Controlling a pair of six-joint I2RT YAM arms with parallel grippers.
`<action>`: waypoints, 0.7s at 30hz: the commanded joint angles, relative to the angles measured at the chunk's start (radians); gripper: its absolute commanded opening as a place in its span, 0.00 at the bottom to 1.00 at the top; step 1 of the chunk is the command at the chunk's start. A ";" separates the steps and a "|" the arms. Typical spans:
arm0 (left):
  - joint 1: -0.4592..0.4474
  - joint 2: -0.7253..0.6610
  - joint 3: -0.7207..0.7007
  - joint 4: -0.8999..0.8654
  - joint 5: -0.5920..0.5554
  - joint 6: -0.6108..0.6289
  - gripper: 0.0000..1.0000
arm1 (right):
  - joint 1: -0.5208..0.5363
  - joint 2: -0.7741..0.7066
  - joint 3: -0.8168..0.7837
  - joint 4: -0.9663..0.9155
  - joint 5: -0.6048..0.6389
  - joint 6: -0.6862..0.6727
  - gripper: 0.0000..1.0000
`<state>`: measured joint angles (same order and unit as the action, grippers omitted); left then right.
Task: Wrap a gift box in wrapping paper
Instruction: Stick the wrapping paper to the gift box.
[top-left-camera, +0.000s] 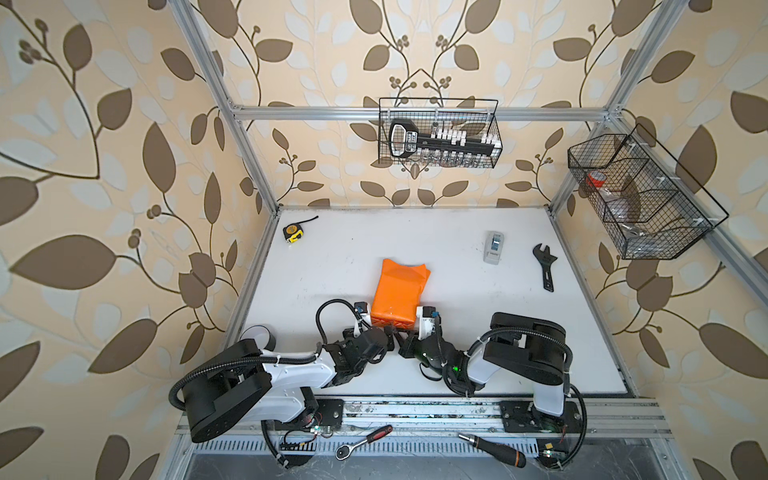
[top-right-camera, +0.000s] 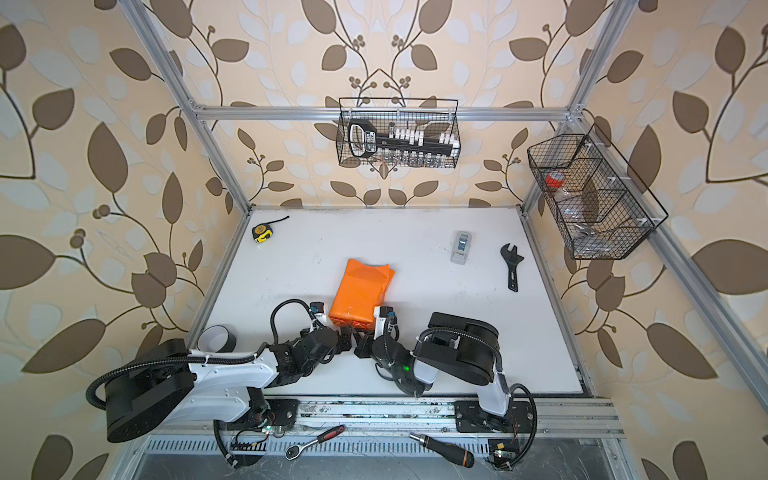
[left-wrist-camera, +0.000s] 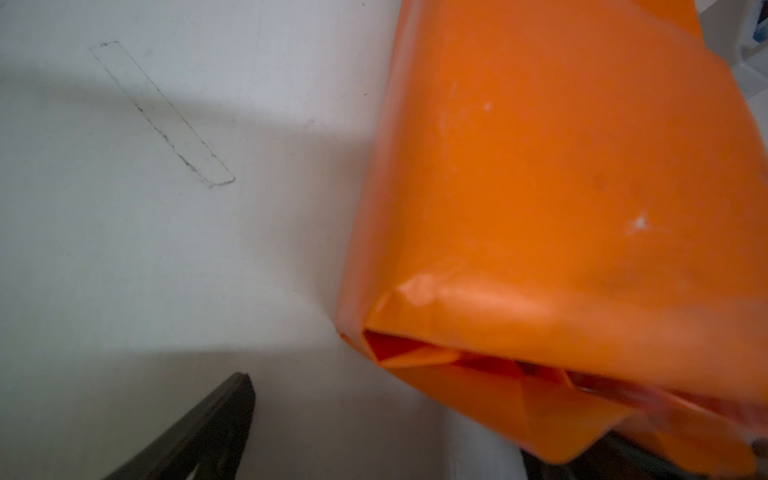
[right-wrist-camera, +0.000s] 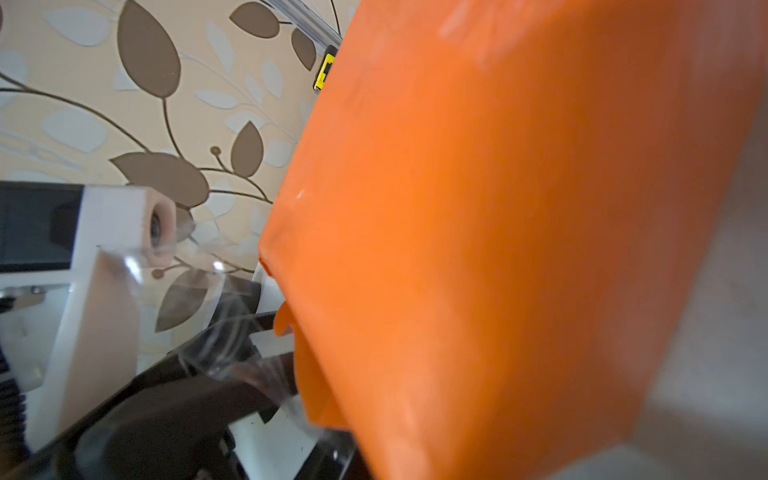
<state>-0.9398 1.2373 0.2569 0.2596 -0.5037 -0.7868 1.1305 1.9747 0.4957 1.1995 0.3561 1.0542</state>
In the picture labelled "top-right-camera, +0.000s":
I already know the yellow tape measure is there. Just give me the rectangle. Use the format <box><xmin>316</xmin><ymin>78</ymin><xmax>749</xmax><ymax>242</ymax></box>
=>
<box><xmin>251</xmin><ymin>215</ymin><xmax>290</xmax><ymax>244</ymax></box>

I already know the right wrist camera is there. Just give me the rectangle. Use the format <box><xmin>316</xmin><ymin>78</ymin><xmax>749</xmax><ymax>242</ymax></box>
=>
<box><xmin>374</xmin><ymin>306</ymin><xmax>395</xmax><ymax>338</ymax></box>

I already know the socket set rail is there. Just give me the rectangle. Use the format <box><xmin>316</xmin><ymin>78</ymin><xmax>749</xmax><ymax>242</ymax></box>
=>
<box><xmin>346</xmin><ymin>119</ymin><xmax>461</xmax><ymax>160</ymax></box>

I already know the red capped plastic bottle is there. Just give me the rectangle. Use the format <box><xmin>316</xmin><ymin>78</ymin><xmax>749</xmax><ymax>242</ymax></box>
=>
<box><xmin>545</xmin><ymin>170</ymin><xmax>572</xmax><ymax>201</ymax></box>

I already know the black orange screwdriver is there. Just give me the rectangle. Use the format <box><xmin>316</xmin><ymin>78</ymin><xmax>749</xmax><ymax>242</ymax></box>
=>
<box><xmin>409</xmin><ymin>432</ymin><xmax>475</xmax><ymax>468</ymax></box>

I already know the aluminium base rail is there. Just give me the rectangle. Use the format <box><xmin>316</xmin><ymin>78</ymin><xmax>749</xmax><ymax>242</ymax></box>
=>
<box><xmin>128</xmin><ymin>394</ymin><xmax>625</xmax><ymax>439</ymax></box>

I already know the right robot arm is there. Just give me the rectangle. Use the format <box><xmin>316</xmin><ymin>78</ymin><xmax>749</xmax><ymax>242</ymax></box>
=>
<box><xmin>351</xmin><ymin>307</ymin><xmax>538</xmax><ymax>435</ymax></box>

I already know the red handled ratchet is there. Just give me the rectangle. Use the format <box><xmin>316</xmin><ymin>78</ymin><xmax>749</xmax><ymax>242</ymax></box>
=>
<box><xmin>285</xmin><ymin>425</ymin><xmax>346</xmax><ymax>461</ymax></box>

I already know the black adjustable wrench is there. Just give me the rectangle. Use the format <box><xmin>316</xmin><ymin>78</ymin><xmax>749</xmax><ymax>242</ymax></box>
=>
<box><xmin>500</xmin><ymin>243</ymin><xmax>524</xmax><ymax>293</ymax></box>

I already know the back wire basket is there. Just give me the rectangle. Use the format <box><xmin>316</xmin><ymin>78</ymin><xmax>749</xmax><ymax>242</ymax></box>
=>
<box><xmin>336</xmin><ymin>95</ymin><xmax>462</xmax><ymax>169</ymax></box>

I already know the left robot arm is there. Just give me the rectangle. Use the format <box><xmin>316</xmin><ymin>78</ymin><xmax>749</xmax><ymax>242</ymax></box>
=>
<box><xmin>85</xmin><ymin>301</ymin><xmax>354</xmax><ymax>443</ymax></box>

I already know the side wire basket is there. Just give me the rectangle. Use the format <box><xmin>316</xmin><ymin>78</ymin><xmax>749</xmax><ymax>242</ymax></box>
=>
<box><xmin>527</xmin><ymin>125</ymin><xmax>668</xmax><ymax>260</ymax></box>

